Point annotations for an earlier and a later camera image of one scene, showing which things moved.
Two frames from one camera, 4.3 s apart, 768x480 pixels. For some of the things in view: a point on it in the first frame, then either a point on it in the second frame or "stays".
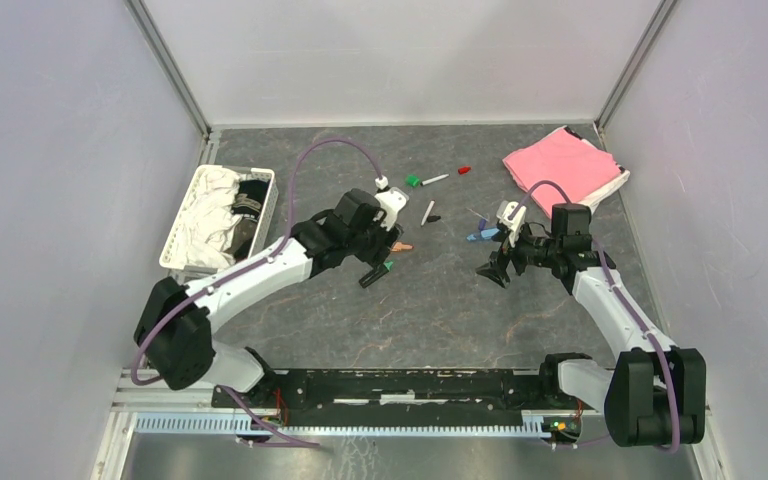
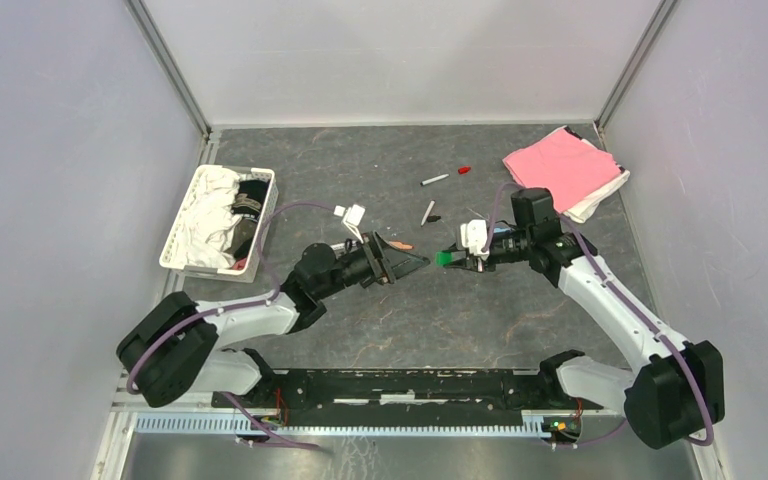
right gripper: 495,269 to 468,262
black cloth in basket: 248,203 stays
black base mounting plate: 400,398 stays
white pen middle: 427,212 stays
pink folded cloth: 565,159 stays
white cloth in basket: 209,220 stays
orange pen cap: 401,246 stays
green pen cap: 412,180 to 442,258
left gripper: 384,241 to 386,265
